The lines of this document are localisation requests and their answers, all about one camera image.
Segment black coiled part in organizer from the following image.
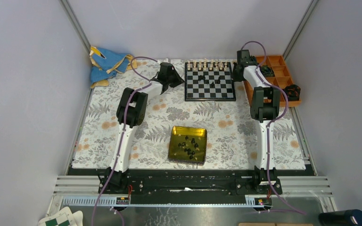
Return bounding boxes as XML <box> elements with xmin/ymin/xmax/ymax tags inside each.
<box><xmin>260</xmin><ymin>65</ymin><xmax>275</xmax><ymax>77</ymax></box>

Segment black chess pieces in tray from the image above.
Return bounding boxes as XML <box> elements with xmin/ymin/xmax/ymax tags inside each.
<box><xmin>177</xmin><ymin>135</ymin><xmax>200</xmax><ymax>161</ymax></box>

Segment blue yellow cloth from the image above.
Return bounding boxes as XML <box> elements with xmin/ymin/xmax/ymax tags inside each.
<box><xmin>89</xmin><ymin>46</ymin><xmax>138</xmax><ymax>89</ymax></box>

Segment black part at tray edge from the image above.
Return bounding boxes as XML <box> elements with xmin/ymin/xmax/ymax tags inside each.
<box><xmin>284</xmin><ymin>84</ymin><xmax>301</xmax><ymax>101</ymax></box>

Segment black white chess board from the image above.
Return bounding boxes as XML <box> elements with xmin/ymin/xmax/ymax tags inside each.
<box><xmin>184</xmin><ymin>66</ymin><xmax>236</xmax><ymax>101</ymax></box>

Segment floral patterned table mat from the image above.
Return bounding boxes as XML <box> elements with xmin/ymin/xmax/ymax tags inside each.
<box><xmin>72</xmin><ymin>58</ymin><xmax>306</xmax><ymax>170</ymax></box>

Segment black mounting base rail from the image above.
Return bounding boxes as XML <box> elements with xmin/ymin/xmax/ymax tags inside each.
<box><xmin>97</xmin><ymin>168</ymin><xmax>283</xmax><ymax>195</ymax></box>

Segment row of white chess pieces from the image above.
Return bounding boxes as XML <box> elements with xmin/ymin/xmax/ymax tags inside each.
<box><xmin>184</xmin><ymin>59</ymin><xmax>232</xmax><ymax>72</ymax></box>

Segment yellow metal tray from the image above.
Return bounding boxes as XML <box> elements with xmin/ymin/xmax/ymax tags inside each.
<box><xmin>168</xmin><ymin>126</ymin><xmax>207</xmax><ymax>165</ymax></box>

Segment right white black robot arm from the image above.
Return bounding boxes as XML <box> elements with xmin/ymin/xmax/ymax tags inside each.
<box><xmin>231</xmin><ymin>49</ymin><xmax>283</xmax><ymax>196</ymax></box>

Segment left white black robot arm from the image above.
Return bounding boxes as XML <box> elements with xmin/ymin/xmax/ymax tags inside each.
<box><xmin>100</xmin><ymin>62</ymin><xmax>184</xmax><ymax>194</ymax></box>

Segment black cylinder bottle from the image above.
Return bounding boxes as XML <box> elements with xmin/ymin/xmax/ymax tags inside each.
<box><xmin>318</xmin><ymin>209</ymin><xmax>362</xmax><ymax>226</ymax></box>

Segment green white checkered paper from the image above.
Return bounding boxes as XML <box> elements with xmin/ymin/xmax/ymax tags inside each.
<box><xmin>38</xmin><ymin>207</ymin><xmax>83</xmax><ymax>226</ymax></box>

